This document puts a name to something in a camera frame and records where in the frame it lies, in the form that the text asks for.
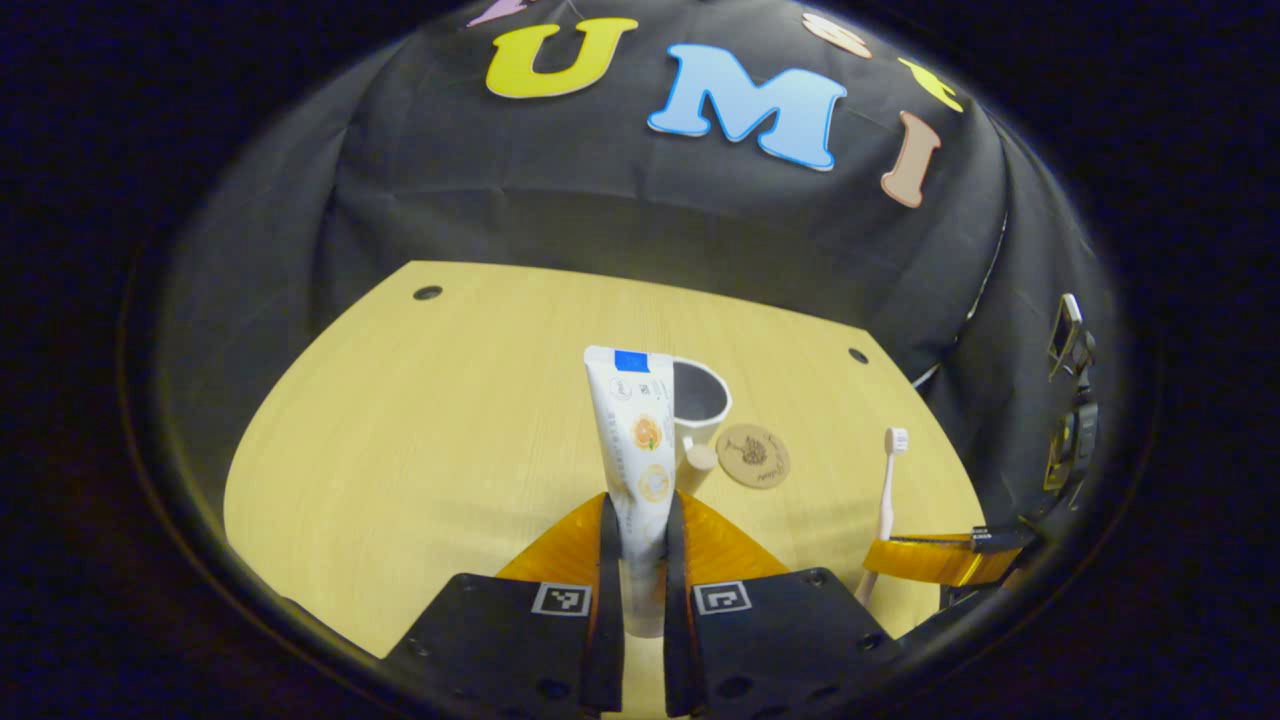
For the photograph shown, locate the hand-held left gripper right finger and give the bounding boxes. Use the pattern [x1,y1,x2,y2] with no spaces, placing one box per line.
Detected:
[662,490,901,719]

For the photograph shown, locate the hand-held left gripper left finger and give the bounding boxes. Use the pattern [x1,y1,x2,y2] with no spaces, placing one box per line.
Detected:
[385,492,626,716]

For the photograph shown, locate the pink toothbrush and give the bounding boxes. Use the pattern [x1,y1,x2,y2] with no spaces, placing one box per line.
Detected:
[853,427,911,606]

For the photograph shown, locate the white toothpaste tube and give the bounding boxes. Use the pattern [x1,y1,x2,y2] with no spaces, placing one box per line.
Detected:
[583,345,676,639]

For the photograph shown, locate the round wooden coaster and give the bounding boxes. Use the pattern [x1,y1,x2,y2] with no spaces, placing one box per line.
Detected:
[715,423,792,490]

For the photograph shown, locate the white cup with wooden handle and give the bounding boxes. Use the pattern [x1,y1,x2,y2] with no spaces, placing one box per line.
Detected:
[668,358,734,499]

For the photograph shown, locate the light wooden desktop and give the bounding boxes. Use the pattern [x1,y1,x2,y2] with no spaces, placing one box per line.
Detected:
[222,260,989,720]

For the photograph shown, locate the black backdrop cloth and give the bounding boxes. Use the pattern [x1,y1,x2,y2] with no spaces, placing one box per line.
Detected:
[160,0,1121,561]

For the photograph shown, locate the white cable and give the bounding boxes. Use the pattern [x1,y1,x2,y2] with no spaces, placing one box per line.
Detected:
[908,210,1009,389]

